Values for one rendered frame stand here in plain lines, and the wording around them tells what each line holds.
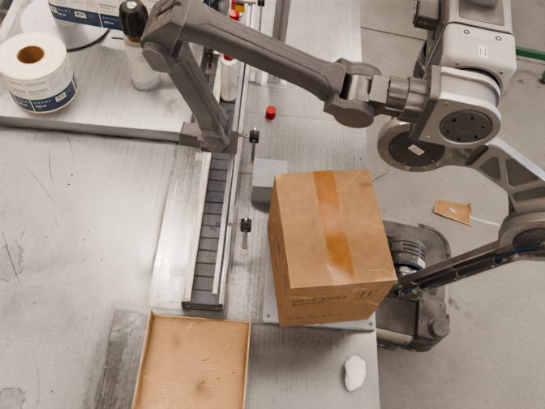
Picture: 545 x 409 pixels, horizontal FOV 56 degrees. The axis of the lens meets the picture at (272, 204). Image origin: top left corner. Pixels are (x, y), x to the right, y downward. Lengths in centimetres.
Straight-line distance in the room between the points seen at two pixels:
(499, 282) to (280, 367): 151
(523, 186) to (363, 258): 52
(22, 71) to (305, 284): 104
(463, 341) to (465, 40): 164
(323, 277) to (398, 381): 123
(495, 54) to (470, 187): 186
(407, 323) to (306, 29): 120
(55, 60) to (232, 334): 95
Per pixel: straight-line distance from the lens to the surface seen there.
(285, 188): 123
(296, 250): 116
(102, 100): 176
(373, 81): 99
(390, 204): 264
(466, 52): 103
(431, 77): 98
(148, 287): 144
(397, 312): 213
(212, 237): 143
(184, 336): 138
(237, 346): 137
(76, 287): 148
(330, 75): 97
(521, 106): 338
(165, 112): 170
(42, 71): 168
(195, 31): 92
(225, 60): 161
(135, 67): 170
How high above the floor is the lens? 215
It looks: 59 degrees down
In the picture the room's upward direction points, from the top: 9 degrees clockwise
